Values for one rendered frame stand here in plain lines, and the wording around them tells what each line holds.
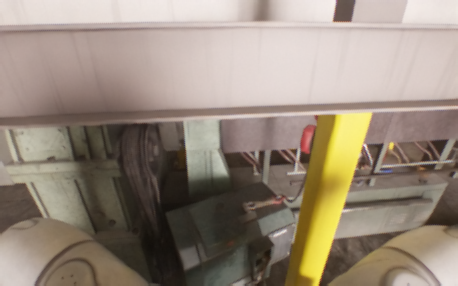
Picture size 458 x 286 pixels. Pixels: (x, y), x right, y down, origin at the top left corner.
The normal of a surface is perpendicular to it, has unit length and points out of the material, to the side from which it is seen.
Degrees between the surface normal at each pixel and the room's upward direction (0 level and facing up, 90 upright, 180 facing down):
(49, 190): 90
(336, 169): 90
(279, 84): 90
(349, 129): 90
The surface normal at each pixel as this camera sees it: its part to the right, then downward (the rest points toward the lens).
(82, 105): 0.11, 0.47
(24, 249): -0.14, -0.72
